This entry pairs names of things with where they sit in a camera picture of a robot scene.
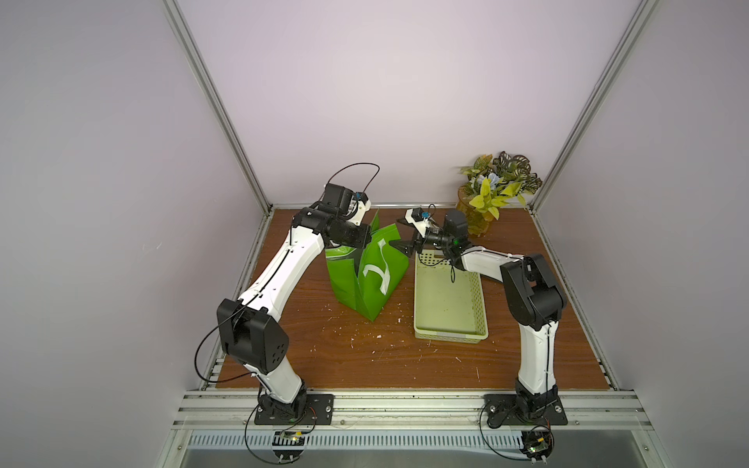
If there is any controller board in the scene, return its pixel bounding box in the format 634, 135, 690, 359
521, 425, 555, 463
271, 431, 307, 465

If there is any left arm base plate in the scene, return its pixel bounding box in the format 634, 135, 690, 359
254, 392, 335, 426

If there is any left controller board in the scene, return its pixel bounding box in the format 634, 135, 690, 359
271, 431, 307, 465

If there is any right controller board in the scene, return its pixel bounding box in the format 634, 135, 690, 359
521, 425, 555, 463

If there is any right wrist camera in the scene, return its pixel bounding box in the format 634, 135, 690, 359
404, 207, 432, 238

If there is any light green plastic basket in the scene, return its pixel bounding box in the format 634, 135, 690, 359
414, 250, 489, 344

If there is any potted artificial plant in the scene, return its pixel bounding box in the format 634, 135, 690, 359
456, 151, 543, 236

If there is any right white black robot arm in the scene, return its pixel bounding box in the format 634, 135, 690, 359
391, 218, 567, 419

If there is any aluminium front rail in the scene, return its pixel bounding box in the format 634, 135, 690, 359
171, 389, 653, 430

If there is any green insulated delivery bag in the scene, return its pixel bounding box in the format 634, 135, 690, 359
325, 212, 410, 322

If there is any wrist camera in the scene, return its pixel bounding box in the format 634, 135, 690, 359
318, 183, 372, 222
404, 207, 432, 238

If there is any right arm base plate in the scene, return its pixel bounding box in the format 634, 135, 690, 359
484, 392, 569, 429

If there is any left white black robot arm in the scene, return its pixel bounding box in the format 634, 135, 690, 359
217, 202, 372, 418

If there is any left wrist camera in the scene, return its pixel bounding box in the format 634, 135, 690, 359
318, 183, 372, 222

